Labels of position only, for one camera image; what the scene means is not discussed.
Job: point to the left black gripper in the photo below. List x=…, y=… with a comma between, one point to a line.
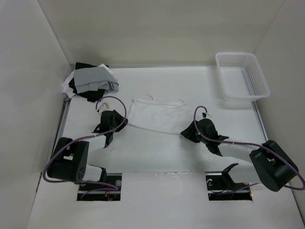
x=119, y=119

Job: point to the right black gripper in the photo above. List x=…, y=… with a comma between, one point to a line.
x=188, y=132

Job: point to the white tank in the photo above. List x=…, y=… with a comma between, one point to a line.
x=68, y=94
x=162, y=117

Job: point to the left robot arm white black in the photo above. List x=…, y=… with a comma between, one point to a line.
x=68, y=162

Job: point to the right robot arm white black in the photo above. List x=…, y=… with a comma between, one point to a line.
x=269, y=164

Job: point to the black folded tank top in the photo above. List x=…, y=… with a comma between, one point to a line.
x=91, y=96

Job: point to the grey folded tank top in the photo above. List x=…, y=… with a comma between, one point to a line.
x=94, y=79

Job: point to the white folded tank top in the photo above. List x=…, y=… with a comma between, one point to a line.
x=68, y=94

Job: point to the white plastic mesh basket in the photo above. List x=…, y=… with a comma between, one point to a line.
x=241, y=77

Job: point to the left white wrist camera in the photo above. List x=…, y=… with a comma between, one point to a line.
x=101, y=107

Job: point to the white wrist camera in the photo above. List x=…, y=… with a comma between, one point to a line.
x=101, y=107
x=206, y=115

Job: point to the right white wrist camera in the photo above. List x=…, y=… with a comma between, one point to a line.
x=206, y=115

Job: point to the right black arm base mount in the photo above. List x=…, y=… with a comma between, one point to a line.
x=221, y=187

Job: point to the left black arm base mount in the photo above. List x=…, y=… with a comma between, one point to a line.
x=98, y=185

